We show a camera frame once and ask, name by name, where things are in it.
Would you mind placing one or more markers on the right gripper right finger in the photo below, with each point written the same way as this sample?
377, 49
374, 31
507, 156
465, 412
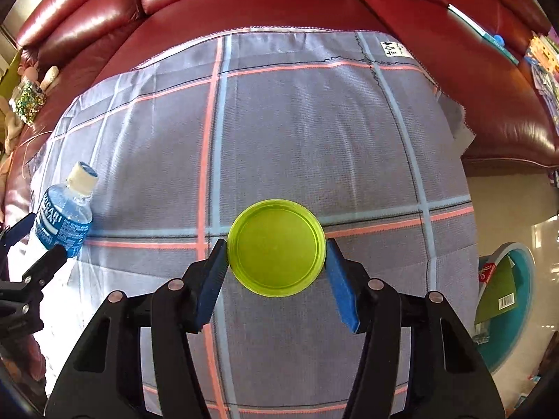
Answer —
418, 360

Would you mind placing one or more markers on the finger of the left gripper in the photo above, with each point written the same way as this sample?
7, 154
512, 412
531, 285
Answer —
12, 235
44, 269

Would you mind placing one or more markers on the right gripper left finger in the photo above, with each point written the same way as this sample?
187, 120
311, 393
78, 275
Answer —
133, 359

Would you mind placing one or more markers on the blue water bottle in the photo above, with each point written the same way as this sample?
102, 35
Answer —
64, 216

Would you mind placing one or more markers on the green white medicine box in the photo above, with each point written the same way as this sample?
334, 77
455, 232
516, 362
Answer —
497, 289

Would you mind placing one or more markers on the lime green lid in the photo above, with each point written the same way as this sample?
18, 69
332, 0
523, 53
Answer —
276, 248

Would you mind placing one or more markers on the teal trash bin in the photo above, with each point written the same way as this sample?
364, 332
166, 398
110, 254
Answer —
497, 338

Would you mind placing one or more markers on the beige plush toy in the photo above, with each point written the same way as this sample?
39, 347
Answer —
12, 125

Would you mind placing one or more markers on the green plush toy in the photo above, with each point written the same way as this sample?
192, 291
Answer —
11, 78

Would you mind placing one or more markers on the grey plaid cloth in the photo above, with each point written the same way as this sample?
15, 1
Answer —
326, 119

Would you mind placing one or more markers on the thin blue book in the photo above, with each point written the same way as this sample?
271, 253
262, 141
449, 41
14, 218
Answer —
495, 40

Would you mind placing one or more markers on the pile of folded clothes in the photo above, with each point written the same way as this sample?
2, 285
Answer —
542, 54

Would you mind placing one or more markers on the red leather sofa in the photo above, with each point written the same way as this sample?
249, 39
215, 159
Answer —
90, 40

